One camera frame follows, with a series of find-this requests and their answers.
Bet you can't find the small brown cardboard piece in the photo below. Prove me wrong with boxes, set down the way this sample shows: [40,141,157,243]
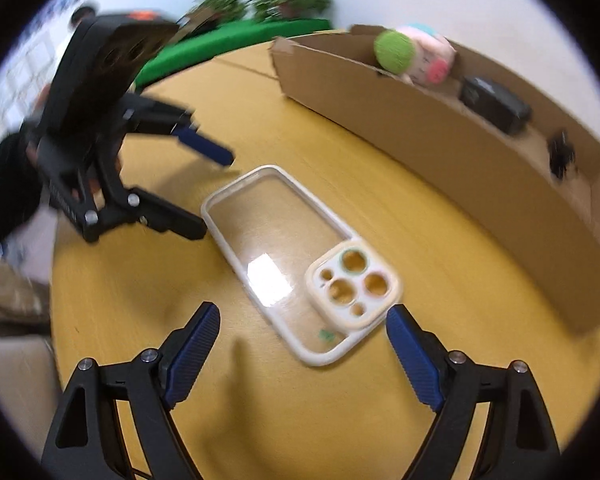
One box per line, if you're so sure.
[177,7,222,41]

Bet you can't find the black barcode product box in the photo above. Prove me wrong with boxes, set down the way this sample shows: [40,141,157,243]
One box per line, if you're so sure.
[459,76,533,136]

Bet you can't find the wall photo display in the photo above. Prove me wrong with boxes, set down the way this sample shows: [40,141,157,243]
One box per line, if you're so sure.
[0,25,71,146]

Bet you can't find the clear cream-edged phone case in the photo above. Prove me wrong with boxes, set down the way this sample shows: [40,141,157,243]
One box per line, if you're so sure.
[200,164,405,368]

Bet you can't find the person's beige trousers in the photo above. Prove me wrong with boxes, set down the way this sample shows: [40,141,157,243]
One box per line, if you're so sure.
[0,245,62,411]

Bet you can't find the person's left forearm black sleeve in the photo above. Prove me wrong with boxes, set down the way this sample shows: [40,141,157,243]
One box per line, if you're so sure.
[0,132,51,252]

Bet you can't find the brown cardboard box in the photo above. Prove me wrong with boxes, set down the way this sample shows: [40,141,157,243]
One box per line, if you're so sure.
[270,24,600,333]

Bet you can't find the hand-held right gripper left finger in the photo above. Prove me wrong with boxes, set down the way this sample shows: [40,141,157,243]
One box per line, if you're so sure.
[41,301,222,480]

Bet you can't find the black sunglasses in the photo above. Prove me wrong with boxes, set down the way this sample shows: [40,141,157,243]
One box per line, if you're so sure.
[547,130,578,182]

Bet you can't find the small potted green plant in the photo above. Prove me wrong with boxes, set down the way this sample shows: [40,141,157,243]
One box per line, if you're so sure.
[190,0,244,23]

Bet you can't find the green turf mat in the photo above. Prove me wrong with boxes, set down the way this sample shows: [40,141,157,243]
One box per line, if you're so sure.
[132,19,332,92]

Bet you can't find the pink pig plush toy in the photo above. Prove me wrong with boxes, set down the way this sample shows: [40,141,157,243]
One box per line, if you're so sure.
[372,22,457,86]

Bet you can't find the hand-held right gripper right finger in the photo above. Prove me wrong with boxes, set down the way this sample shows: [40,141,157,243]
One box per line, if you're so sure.
[386,304,563,480]

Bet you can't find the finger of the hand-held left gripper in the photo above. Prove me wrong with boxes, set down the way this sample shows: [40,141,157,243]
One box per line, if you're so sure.
[122,94,236,168]
[77,187,208,245]

